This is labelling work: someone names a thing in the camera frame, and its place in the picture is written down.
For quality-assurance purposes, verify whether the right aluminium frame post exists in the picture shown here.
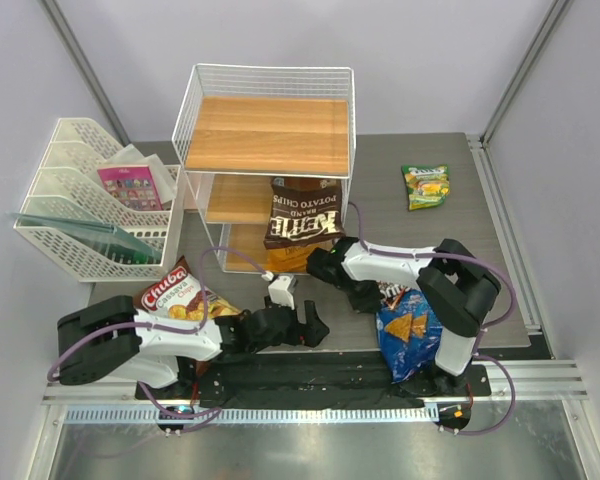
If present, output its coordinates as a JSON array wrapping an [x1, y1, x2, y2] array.
[[480, 0, 573, 145]]

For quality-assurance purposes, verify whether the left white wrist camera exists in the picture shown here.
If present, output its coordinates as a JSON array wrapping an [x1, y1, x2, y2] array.
[[261, 271, 297, 309]]

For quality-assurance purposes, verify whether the green translucent folder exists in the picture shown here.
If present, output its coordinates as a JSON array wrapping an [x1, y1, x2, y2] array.
[[10, 212, 162, 265]]

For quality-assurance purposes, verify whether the orange honey dijon chips bag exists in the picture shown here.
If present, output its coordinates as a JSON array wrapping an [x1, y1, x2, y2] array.
[[266, 241, 333, 273]]

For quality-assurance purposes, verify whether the top wooden shelf board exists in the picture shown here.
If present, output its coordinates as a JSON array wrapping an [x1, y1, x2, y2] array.
[[184, 96, 352, 177]]

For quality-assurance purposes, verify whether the white slotted cable duct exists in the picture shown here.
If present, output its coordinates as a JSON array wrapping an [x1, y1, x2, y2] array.
[[64, 403, 439, 425]]

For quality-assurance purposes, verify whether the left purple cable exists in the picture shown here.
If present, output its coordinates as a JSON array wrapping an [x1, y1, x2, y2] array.
[[47, 246, 276, 435]]

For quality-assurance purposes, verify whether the green yellow snack bag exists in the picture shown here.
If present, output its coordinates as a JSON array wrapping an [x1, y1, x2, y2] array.
[[401, 164, 451, 211]]

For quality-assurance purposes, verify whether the blue Doritos chips bag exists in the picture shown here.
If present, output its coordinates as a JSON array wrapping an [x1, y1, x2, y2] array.
[[375, 282, 442, 383]]

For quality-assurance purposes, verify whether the aluminium frame post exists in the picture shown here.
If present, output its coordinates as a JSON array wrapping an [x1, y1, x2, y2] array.
[[39, 0, 130, 145], [480, 0, 573, 145]]

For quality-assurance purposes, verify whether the pink sticker booklet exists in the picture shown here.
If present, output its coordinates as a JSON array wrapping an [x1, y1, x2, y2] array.
[[96, 165, 163, 211]]

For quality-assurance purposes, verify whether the brown Kettle sea salt bag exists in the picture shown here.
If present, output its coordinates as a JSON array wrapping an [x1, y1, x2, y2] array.
[[263, 177, 345, 250]]

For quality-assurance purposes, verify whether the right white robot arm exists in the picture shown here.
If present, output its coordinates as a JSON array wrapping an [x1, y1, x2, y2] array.
[[306, 237, 510, 395]]

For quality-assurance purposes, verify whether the left aluminium frame post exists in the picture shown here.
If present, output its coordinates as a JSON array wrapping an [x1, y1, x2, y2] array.
[[39, 0, 130, 145]]

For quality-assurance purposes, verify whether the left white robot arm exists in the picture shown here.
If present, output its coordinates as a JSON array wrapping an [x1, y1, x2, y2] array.
[[47, 296, 307, 399]]

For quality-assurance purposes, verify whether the brown Chuba cassava chips bag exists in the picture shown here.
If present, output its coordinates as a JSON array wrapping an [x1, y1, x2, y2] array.
[[130, 255, 244, 376]]

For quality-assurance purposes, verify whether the white wire shelf rack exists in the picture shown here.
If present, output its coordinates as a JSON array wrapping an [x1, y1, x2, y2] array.
[[171, 63, 356, 273]]

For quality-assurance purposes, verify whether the white plastic file organizer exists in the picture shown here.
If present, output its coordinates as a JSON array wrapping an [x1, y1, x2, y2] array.
[[14, 118, 185, 282]]

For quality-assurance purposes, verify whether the pink flat board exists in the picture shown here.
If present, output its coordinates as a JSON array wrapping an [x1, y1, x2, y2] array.
[[183, 171, 201, 211]]

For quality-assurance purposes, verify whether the black base mat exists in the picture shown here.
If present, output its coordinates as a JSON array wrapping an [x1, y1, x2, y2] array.
[[152, 351, 491, 410]]

